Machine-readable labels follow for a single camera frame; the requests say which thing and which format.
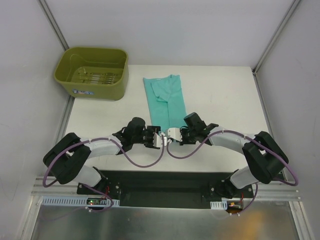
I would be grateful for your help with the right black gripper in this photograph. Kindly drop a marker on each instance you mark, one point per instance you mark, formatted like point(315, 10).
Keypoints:
point(182, 135)

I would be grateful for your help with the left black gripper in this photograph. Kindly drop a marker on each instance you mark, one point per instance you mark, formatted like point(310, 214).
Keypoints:
point(152, 136)

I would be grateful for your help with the teal t shirt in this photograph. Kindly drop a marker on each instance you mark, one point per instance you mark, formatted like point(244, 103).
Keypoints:
point(165, 101)

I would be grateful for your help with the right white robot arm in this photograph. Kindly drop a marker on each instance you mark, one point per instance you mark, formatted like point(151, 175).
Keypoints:
point(260, 151)

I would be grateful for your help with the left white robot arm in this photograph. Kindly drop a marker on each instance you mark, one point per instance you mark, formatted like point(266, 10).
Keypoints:
point(65, 162)

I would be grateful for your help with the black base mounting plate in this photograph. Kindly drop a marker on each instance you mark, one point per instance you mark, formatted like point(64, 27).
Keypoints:
point(155, 189)

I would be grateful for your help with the olive green plastic bin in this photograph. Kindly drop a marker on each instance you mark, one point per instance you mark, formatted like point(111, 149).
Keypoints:
point(93, 72)

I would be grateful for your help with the reflective metal sheet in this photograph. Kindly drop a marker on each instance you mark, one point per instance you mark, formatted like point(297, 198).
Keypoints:
point(263, 220)

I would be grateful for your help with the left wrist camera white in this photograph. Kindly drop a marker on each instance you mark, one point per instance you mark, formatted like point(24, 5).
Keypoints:
point(159, 140)

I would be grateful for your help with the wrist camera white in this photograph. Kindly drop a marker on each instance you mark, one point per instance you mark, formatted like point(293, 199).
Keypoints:
point(159, 140)
point(174, 133)

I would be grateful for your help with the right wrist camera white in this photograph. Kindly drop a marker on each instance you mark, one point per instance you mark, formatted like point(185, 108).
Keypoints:
point(174, 133)

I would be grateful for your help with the right white cable duct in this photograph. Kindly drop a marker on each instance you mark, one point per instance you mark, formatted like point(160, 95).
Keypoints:
point(219, 205)

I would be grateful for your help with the white cable duct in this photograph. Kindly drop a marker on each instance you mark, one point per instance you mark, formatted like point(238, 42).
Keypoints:
point(219, 205)
point(68, 201)

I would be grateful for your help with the right aluminium corner post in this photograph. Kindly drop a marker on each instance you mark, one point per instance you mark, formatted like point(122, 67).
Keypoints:
point(276, 35)

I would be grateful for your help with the aluminium corner post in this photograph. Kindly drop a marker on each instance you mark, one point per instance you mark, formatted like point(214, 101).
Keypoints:
point(53, 23)
point(276, 35)

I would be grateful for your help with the aluminium frame rail front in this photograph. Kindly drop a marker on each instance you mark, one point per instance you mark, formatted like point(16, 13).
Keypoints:
point(275, 191)

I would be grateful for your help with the left white cable duct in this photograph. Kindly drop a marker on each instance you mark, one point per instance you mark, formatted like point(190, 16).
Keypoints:
point(68, 201)

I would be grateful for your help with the left aluminium corner post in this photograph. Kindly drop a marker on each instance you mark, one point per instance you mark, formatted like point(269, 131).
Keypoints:
point(53, 23)

